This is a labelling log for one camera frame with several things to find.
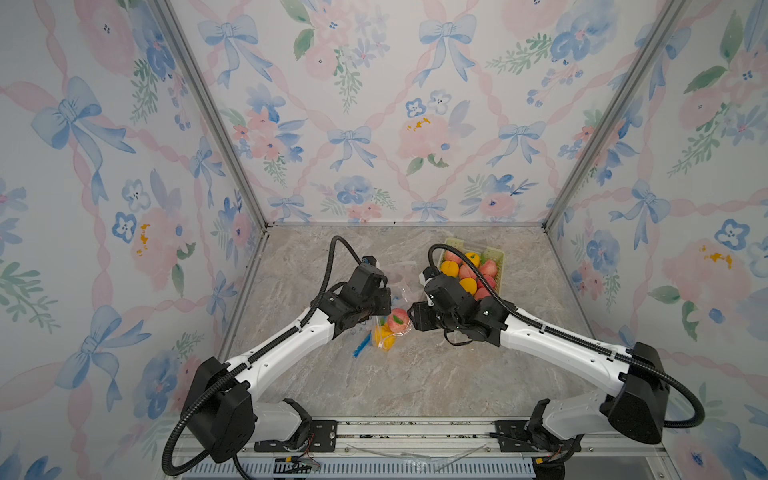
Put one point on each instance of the yellow peach with leaf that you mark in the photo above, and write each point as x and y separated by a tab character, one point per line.
473	258

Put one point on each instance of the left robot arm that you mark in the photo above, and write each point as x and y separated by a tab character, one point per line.
223	411

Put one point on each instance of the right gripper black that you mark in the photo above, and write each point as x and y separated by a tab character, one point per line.
418	317

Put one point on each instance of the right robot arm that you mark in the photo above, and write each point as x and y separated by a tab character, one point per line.
628	397

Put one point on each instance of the green plastic basket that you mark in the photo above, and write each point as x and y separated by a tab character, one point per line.
491	265

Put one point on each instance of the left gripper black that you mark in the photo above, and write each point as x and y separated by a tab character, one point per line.
385	307

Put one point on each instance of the pink zipper clear bag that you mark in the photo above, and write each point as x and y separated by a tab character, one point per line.
403	295

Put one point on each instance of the pink peach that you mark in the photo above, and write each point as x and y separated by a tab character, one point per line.
398	321
481	294

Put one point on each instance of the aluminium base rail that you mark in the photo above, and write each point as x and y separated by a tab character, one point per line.
436	448

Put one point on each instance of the blue zipper clear bag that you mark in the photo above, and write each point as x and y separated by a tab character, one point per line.
363	345

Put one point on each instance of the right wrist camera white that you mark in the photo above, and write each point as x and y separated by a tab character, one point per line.
427	275

